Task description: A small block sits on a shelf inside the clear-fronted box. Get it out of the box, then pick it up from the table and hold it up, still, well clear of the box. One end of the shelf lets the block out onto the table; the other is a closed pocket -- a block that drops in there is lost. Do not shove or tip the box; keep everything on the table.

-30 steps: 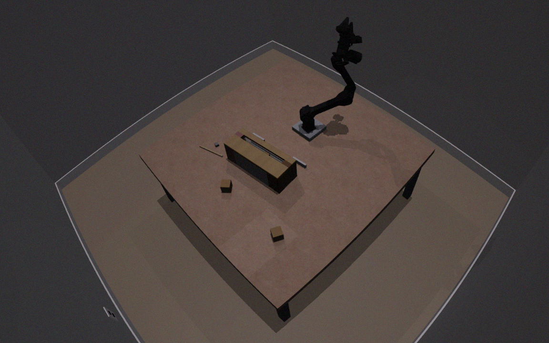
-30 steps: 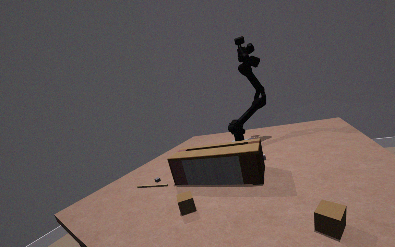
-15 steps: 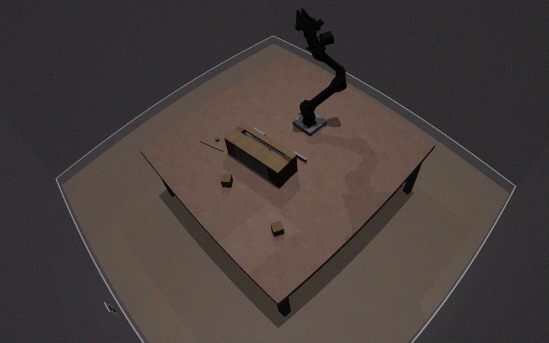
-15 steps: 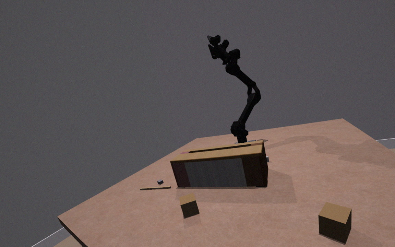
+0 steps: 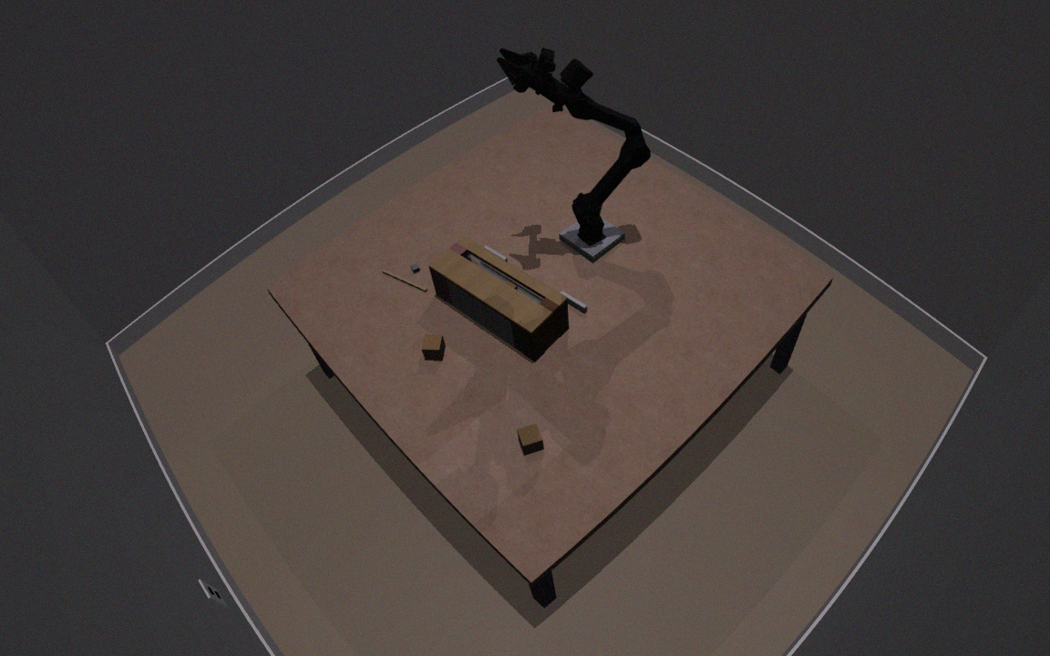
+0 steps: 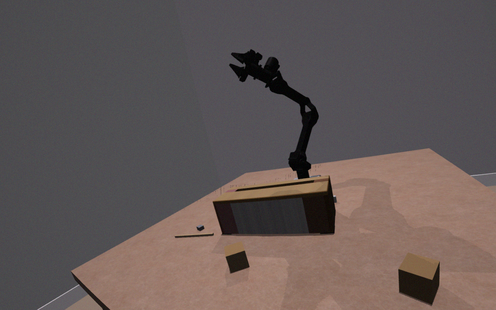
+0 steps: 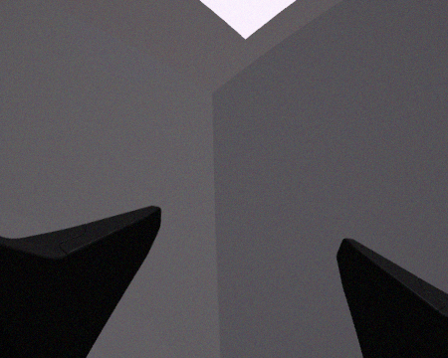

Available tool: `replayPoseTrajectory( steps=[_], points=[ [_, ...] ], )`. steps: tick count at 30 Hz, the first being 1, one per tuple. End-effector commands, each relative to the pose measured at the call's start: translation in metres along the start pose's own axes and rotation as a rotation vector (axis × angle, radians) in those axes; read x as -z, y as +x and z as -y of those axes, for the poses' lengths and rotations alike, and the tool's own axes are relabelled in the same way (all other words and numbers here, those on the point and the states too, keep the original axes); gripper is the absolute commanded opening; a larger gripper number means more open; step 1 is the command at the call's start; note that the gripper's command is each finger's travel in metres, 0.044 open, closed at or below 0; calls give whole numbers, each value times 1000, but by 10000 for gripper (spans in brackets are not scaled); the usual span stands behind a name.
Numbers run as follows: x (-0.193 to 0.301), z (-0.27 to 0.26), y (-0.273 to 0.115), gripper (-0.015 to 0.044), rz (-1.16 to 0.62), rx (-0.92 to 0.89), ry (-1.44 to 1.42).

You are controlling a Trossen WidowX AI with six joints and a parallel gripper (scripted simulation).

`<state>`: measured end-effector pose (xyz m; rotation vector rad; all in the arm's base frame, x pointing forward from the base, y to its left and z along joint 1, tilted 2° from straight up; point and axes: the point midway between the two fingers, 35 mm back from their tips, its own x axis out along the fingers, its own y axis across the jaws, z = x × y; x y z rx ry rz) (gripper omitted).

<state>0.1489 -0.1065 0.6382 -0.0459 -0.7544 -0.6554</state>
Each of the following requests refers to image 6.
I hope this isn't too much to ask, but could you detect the brown box with clear front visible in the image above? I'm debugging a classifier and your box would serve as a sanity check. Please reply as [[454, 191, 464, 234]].
[[213, 175, 337, 234]]

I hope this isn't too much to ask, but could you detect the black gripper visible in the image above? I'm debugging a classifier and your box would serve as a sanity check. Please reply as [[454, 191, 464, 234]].
[[229, 49, 263, 82]]

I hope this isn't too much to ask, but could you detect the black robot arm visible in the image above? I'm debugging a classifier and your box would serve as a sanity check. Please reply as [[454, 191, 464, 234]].
[[258, 57, 319, 179]]

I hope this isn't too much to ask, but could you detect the brown cube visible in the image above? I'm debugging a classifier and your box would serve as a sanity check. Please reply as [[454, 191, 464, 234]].
[[224, 242, 250, 273], [398, 253, 440, 305]]

